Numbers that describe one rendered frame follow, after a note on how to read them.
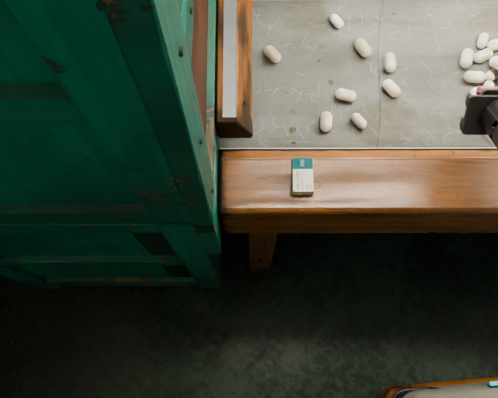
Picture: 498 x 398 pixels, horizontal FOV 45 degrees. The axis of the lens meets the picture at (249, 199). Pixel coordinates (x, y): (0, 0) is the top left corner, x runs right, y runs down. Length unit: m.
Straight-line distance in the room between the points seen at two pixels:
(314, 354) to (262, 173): 0.83
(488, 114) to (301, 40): 0.37
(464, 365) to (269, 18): 1.12
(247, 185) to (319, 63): 0.27
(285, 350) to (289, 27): 0.93
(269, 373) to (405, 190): 0.85
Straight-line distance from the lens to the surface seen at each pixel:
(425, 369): 1.81
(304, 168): 1.01
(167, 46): 0.42
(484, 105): 1.00
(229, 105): 0.96
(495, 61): 1.19
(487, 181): 1.09
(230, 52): 1.00
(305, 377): 1.75
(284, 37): 1.16
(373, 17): 1.20
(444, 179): 1.07
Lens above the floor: 1.74
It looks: 75 degrees down
